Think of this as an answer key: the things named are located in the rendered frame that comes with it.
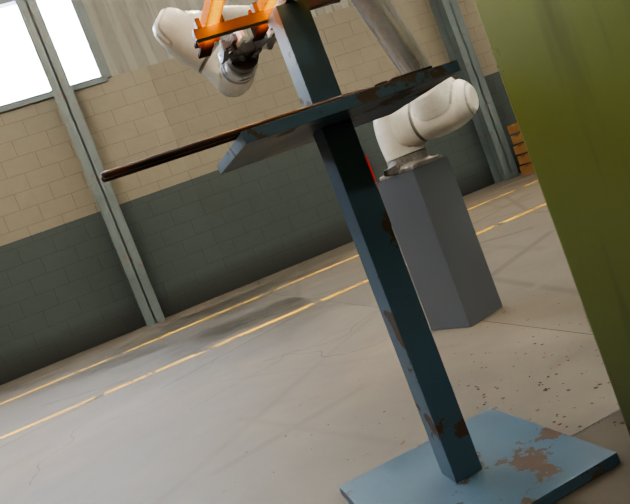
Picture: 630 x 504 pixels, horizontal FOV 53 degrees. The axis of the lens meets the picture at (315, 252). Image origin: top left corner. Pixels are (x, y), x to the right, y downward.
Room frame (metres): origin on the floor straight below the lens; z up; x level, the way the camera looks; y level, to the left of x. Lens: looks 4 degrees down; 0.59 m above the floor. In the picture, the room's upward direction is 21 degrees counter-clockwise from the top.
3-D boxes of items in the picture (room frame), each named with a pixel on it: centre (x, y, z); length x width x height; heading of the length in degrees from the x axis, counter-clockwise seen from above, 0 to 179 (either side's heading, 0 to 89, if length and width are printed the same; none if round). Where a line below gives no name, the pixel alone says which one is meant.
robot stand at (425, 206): (2.36, -0.45, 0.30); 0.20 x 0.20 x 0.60; 35
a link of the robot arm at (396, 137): (2.36, -0.45, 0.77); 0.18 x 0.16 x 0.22; 51
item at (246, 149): (1.19, -0.11, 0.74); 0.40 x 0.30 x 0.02; 106
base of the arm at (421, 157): (2.35, -0.43, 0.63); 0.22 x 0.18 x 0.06; 125
